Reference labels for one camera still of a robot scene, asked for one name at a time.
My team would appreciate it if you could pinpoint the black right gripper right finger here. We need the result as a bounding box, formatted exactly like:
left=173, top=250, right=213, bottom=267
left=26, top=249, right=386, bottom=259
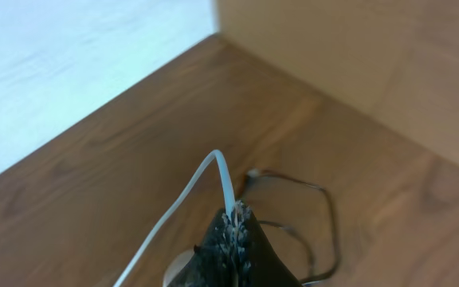
left=235, top=201, right=300, bottom=287

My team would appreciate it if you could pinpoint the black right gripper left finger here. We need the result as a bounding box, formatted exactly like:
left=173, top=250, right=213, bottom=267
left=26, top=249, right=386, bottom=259
left=167, top=209, right=236, bottom=287

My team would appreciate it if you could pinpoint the black USB cable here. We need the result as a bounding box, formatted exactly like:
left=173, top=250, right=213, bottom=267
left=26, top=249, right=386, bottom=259
left=237, top=167, right=341, bottom=286

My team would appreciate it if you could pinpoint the white USB cable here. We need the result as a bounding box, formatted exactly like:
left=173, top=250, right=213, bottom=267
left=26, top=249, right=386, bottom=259
left=112, top=148, right=237, bottom=287

